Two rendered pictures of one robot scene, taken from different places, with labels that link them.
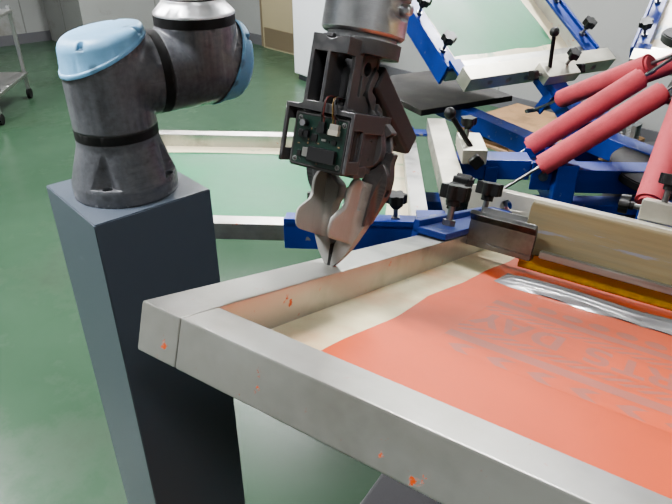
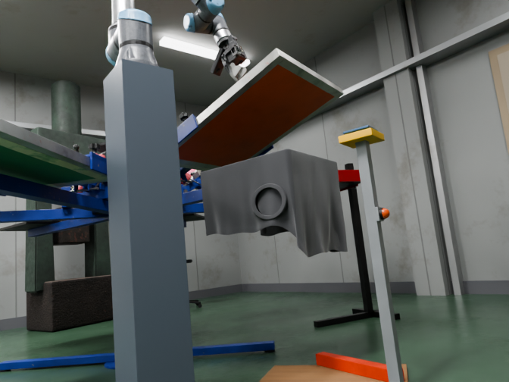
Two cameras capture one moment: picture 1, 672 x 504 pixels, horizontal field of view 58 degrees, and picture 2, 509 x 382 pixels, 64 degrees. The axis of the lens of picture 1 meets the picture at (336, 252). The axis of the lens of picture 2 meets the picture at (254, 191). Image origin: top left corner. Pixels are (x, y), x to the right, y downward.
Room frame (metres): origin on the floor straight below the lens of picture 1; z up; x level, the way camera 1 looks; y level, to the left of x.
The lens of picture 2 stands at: (0.42, 1.62, 0.55)
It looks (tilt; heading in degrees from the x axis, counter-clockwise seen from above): 9 degrees up; 273
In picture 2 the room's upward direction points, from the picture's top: 6 degrees counter-clockwise
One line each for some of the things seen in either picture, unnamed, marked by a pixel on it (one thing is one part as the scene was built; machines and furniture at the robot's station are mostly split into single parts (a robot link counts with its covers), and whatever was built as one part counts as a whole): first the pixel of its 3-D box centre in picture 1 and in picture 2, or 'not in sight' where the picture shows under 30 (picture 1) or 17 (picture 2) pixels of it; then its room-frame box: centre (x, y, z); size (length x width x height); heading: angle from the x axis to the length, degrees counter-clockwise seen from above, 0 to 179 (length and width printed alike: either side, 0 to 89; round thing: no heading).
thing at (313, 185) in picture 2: not in sight; (318, 205); (0.24, -0.14, 0.74); 0.45 x 0.03 x 0.43; 57
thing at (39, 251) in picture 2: not in sight; (68, 199); (2.77, -2.84, 1.38); 0.90 x 0.75 x 2.76; 40
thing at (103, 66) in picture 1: (111, 75); (134, 32); (0.85, 0.31, 1.37); 0.13 x 0.12 x 0.14; 126
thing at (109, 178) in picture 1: (121, 156); (137, 61); (0.85, 0.32, 1.25); 0.15 x 0.15 x 0.10
